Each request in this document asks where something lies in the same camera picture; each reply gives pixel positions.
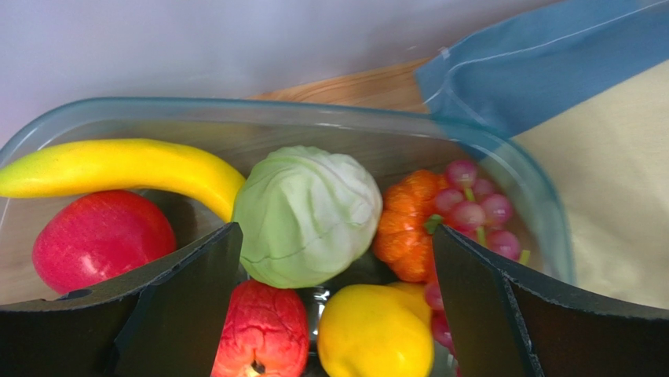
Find single yellow banana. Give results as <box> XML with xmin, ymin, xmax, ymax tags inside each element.
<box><xmin>1</xmin><ymin>138</ymin><xmax>245</xmax><ymax>221</ymax></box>

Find blue beige white pillow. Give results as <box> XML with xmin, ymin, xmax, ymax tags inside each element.
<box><xmin>416</xmin><ymin>1</ymin><xmax>668</xmax><ymax>308</ymax></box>

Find red apple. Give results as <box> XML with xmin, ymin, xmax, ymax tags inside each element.
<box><xmin>32</xmin><ymin>190</ymin><xmax>177</xmax><ymax>294</ymax></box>

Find yellow lemon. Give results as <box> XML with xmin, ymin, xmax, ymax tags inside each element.
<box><xmin>316</xmin><ymin>282</ymin><xmax>434</xmax><ymax>377</ymax></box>

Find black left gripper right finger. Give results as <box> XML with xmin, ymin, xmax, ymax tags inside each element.
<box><xmin>433</xmin><ymin>226</ymin><xmax>668</xmax><ymax>376</ymax></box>

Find red grape bunch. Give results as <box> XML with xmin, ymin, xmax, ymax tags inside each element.
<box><xmin>423</xmin><ymin>159</ymin><xmax>532</xmax><ymax>377</ymax></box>

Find green cabbage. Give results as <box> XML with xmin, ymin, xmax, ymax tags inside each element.
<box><xmin>232</xmin><ymin>145</ymin><xmax>382</xmax><ymax>288</ymax></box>

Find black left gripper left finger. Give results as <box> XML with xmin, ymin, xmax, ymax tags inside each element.
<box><xmin>1</xmin><ymin>223</ymin><xmax>243</xmax><ymax>376</ymax></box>

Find red peach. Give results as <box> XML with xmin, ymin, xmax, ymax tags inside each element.
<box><xmin>211</xmin><ymin>280</ymin><xmax>309</xmax><ymax>377</ymax></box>

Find small orange pumpkin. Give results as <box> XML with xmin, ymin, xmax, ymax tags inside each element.
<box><xmin>372</xmin><ymin>170</ymin><xmax>448</xmax><ymax>283</ymax></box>

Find grey plastic fruit basin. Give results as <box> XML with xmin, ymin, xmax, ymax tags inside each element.
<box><xmin>1</xmin><ymin>98</ymin><xmax>575</xmax><ymax>376</ymax></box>

